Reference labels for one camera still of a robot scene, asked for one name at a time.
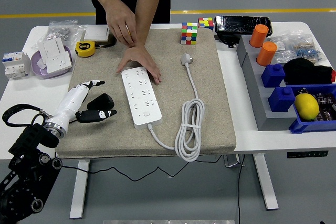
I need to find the person's left hand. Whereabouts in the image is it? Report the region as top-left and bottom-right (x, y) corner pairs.
(116, 45), (162, 86)

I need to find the person's right hand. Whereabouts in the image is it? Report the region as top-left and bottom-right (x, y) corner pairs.
(104, 0), (138, 46)

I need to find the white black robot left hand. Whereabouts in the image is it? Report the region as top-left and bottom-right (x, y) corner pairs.
(51, 79), (118, 131)

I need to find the black power plug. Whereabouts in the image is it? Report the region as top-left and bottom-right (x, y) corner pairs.
(86, 93), (114, 111)

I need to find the white power strip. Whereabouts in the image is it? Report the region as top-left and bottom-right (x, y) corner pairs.
(121, 67), (163, 130)

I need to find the purple bowl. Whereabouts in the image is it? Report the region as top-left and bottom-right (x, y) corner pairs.
(30, 45), (74, 80)

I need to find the grey-brown fabric mat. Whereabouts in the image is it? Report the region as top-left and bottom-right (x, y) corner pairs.
(55, 28), (237, 159)

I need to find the yellow tape measure black label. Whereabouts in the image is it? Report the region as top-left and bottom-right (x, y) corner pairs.
(75, 40), (96, 58)

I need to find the large colourful puzzle cube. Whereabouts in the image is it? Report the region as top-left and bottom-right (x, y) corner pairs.
(180, 22), (198, 46)

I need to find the white table leg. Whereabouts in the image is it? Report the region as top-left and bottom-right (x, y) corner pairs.
(253, 153), (279, 211)
(69, 159), (91, 219)

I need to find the clear bag of metal parts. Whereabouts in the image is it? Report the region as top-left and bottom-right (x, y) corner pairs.
(47, 19), (87, 48)

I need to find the white circuit breaker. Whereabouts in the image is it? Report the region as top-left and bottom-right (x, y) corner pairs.
(2, 51), (32, 80)

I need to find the black table control panel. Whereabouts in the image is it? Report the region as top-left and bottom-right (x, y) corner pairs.
(286, 150), (329, 159)

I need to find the small colourful puzzle cube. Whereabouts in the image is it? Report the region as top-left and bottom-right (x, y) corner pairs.
(197, 17), (214, 31)

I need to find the black device stand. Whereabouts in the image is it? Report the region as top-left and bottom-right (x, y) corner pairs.
(215, 33), (241, 49)

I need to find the blue plastic bin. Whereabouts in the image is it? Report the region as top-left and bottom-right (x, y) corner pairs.
(288, 83), (336, 135)

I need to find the black cracked glossy device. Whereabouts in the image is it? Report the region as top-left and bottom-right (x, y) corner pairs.
(214, 15), (273, 36)

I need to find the dark electronic parts pile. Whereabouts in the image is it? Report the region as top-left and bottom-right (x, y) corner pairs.
(313, 91), (336, 122)

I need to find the yellow lemon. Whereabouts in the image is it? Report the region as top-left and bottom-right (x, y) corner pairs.
(293, 93), (320, 122)

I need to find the orange cylinder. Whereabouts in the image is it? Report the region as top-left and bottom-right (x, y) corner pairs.
(249, 24), (269, 48)
(256, 41), (278, 67)

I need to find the grey stepped peg base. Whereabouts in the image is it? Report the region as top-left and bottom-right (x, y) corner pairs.
(236, 35), (299, 132)

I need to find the blue peg block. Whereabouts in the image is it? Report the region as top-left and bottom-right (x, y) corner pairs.
(261, 63), (286, 88)
(267, 87), (296, 113)

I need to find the clear bag of small parts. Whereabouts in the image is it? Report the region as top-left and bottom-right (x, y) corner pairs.
(269, 31), (297, 63)

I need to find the black cloth bundle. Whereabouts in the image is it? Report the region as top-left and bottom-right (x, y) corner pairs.
(282, 58), (334, 86)

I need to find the clear bag of blue clips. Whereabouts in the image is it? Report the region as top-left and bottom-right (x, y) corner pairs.
(291, 36), (326, 66)

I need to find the black tape measure strap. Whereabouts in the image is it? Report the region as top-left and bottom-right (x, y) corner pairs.
(106, 34), (118, 48)

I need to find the white wall switch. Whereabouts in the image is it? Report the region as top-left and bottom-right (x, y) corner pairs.
(83, 24), (111, 42)

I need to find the white wall socket panel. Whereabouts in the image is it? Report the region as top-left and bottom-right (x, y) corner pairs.
(46, 52), (73, 74)

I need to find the white power strip cord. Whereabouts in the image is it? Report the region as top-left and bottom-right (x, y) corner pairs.
(147, 52), (206, 163)

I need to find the black hanging cable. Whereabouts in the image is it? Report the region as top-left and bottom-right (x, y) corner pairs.
(237, 154), (246, 224)

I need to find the thin black plug cord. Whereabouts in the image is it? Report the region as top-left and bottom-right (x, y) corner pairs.
(55, 153), (224, 182)

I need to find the silver metal bracket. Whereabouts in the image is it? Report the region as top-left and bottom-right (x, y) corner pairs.
(223, 154), (245, 168)

